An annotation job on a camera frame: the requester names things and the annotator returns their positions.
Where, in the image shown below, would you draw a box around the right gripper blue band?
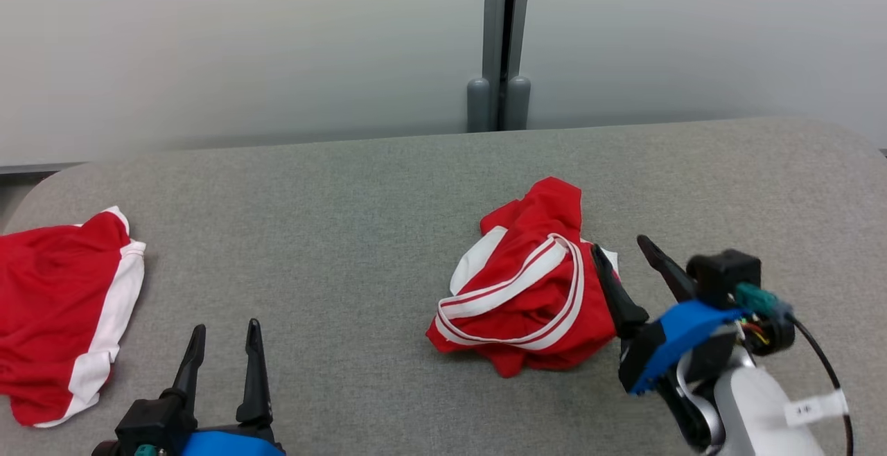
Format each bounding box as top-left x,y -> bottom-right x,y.
591,235 -> 797,396

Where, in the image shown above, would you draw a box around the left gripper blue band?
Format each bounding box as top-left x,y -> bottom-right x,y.
92,318 -> 286,456

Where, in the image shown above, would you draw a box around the red shirt with striped trim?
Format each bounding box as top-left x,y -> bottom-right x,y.
425,177 -> 621,378

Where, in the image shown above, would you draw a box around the red shorts with white band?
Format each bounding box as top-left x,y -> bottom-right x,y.
0,206 -> 147,428

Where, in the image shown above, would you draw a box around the white paper label tag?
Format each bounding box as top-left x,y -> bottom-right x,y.
784,389 -> 848,427

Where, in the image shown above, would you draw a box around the grey metal partition post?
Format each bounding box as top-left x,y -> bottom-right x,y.
466,0 -> 533,132

